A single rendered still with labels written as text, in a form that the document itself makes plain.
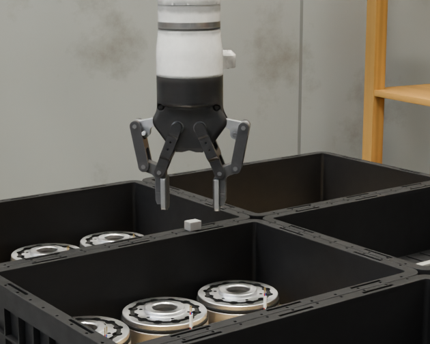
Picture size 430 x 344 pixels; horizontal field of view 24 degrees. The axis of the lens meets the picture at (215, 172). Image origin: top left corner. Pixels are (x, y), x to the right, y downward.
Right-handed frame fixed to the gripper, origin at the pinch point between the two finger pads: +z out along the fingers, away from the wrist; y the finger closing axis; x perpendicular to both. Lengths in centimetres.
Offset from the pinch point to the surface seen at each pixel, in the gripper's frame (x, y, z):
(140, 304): 2.6, -6.8, 14.4
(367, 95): 294, 29, 28
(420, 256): 38, 30, 18
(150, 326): -4.9, -4.1, 14.2
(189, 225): 11.0, -1.9, 6.5
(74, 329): -24.3, -7.6, 7.2
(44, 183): 255, -96, 58
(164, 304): 1.5, -3.6, 13.8
